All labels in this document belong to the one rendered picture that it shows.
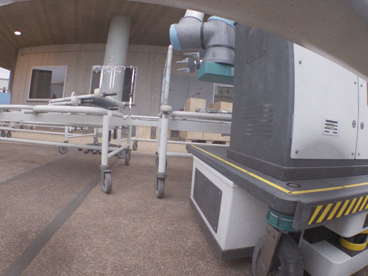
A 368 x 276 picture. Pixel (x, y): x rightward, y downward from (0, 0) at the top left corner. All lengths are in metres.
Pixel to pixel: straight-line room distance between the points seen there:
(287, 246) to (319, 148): 0.24
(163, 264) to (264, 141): 0.46
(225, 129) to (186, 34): 0.63
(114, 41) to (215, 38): 4.80
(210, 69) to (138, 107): 6.54
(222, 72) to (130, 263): 0.84
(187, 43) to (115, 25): 4.90
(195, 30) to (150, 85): 6.49
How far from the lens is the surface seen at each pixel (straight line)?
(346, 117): 0.62
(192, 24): 1.11
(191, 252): 0.75
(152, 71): 7.62
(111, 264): 0.68
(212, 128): 1.29
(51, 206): 1.09
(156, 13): 5.75
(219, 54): 0.99
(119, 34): 5.78
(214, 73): 0.96
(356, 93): 0.67
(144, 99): 7.43
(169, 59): 1.25
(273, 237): 0.50
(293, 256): 0.51
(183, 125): 1.25
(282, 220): 0.47
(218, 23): 1.08
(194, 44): 1.09
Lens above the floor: 0.42
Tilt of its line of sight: 3 degrees down
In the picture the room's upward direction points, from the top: 4 degrees clockwise
